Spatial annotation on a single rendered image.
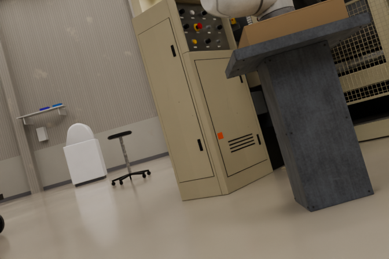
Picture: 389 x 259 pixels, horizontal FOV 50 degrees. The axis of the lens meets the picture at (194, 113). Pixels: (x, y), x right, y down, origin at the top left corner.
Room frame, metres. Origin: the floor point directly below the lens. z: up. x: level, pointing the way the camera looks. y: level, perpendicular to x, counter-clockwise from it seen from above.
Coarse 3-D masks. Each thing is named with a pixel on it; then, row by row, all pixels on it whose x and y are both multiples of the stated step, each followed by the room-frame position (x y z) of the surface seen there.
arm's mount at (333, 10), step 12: (336, 0) 1.51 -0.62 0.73; (288, 12) 1.52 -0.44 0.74; (300, 12) 1.51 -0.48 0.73; (312, 12) 1.51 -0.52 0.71; (324, 12) 1.51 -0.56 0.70; (336, 12) 1.51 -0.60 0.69; (252, 24) 1.52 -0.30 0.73; (264, 24) 1.51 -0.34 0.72; (276, 24) 1.52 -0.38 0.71; (288, 24) 1.51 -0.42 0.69; (300, 24) 1.51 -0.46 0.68; (312, 24) 1.51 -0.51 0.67; (252, 36) 1.51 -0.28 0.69; (264, 36) 1.51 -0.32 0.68; (276, 36) 1.51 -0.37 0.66
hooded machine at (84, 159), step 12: (72, 132) 9.40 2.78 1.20; (84, 132) 9.42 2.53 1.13; (72, 144) 9.39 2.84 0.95; (84, 144) 9.38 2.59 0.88; (96, 144) 9.43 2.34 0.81; (72, 156) 9.34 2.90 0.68; (84, 156) 9.37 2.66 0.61; (96, 156) 9.40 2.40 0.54; (72, 168) 9.33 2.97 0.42; (84, 168) 9.36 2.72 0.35; (96, 168) 9.39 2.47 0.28; (72, 180) 9.33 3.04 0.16; (84, 180) 9.35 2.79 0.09; (96, 180) 9.42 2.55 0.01
